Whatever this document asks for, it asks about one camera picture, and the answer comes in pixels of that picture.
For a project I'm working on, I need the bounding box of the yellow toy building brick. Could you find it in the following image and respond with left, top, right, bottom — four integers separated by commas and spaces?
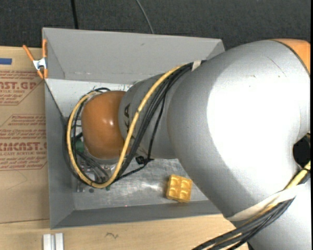
165, 174, 194, 203

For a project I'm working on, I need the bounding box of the brown cardboard board, red print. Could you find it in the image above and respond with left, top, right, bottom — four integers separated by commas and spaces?
0, 45, 51, 225

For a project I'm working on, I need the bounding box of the grey metal bin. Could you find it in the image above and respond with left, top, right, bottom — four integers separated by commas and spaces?
41, 27, 226, 230

